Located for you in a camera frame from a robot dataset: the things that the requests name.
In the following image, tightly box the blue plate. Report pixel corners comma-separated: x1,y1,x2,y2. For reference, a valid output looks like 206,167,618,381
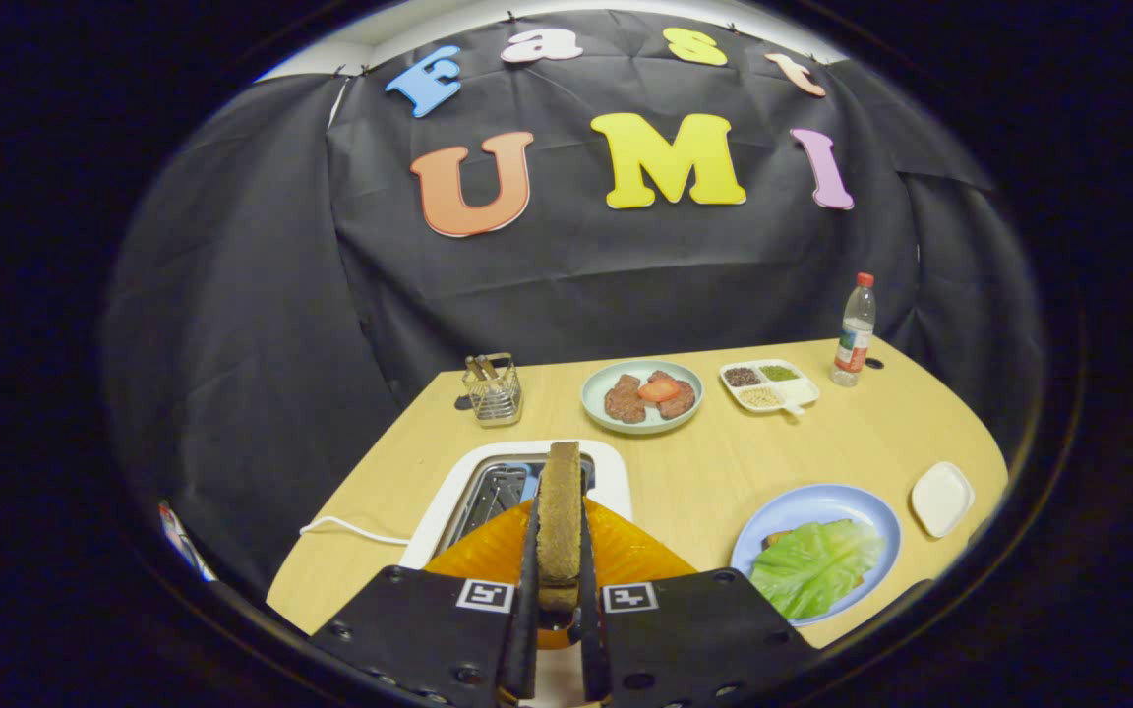
730,484,903,627

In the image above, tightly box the white toaster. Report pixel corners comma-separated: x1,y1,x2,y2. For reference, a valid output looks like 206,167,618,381
399,440,633,571

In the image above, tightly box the toasted bread slice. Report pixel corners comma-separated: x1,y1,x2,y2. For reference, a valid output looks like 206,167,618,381
537,441,584,611

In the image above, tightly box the brown meat slice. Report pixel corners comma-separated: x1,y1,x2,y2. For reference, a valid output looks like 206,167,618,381
604,374,648,425
647,370,697,420

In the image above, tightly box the white divided condiment dish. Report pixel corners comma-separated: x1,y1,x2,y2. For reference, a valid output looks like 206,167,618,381
719,359,820,416

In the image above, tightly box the green lettuce leaf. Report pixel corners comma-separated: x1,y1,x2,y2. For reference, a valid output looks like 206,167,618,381
749,519,886,620

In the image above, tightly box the clear bottle with red cap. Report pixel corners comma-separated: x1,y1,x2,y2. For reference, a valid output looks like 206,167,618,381
830,272,877,387

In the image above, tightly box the pale green plate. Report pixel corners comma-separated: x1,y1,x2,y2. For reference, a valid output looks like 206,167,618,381
581,359,704,436

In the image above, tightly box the white toaster cable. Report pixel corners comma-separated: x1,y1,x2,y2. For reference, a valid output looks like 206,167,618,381
299,516,412,547

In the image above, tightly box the small white plate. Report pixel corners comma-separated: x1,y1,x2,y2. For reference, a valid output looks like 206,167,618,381
911,461,976,539

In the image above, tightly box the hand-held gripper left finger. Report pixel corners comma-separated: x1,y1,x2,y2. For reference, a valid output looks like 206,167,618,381
309,492,540,708

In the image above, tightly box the wire utensil holder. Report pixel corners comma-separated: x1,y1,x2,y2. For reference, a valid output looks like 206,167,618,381
461,352,524,428

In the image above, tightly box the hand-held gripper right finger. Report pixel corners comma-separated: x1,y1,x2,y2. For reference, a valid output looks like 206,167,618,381
578,482,818,708

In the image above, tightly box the small colourful object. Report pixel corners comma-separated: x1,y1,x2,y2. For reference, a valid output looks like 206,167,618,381
158,501,218,583

